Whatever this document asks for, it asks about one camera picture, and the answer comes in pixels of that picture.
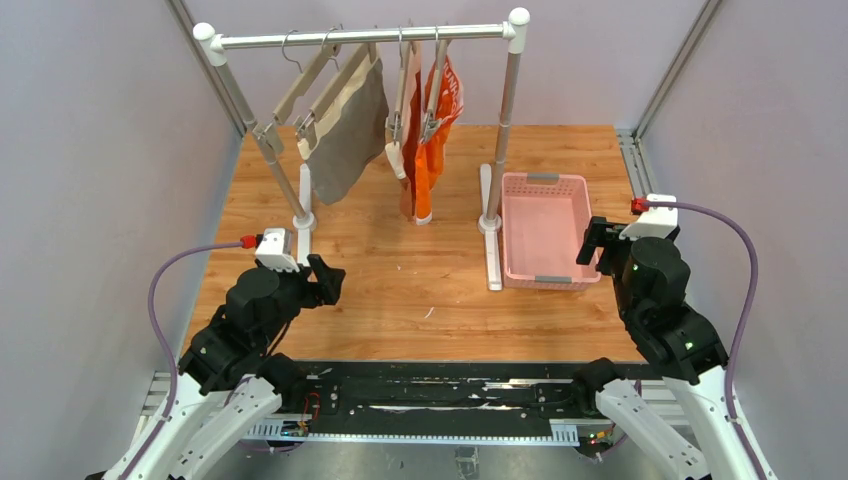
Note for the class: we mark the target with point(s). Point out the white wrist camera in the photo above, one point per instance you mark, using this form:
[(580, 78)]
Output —
[(274, 250), (651, 221)]

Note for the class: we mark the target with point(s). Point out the beige clip hanger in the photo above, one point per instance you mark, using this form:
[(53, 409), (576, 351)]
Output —
[(431, 123), (394, 123), (327, 110), (267, 136)]

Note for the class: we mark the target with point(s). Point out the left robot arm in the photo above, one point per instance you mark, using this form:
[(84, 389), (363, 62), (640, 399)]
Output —
[(230, 377)]

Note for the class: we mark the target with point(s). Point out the white clothes rack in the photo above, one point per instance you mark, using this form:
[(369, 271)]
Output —
[(514, 30)]

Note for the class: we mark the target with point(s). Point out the grey underwear white waistband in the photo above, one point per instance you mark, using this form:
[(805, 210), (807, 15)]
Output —
[(349, 136)]

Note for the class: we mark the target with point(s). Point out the empty beige clip hanger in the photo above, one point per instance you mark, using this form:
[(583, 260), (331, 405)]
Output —
[(267, 136)]

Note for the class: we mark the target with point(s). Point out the pink plastic basket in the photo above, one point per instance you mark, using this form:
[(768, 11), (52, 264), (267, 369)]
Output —
[(545, 216)]

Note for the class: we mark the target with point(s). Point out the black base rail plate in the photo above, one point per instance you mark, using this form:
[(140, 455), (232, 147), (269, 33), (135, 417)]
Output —
[(432, 402)]

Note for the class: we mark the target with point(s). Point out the brown underwear white waistband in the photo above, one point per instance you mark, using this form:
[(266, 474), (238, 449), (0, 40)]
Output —
[(411, 126)]

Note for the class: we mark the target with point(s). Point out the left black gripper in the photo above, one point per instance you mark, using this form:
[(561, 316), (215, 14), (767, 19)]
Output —
[(318, 282)]

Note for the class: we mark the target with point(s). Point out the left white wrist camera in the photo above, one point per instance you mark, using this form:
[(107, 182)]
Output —
[(274, 250)]

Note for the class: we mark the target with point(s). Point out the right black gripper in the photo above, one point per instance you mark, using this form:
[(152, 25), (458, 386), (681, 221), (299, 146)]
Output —
[(604, 246)]

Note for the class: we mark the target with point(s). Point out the orange underwear white trim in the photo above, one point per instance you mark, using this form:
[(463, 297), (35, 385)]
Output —
[(428, 163)]

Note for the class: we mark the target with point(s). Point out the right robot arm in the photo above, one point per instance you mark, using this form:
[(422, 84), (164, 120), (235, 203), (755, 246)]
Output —
[(649, 278)]

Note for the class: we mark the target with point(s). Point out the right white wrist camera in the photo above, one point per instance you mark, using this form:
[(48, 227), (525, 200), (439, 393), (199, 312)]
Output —
[(651, 221)]

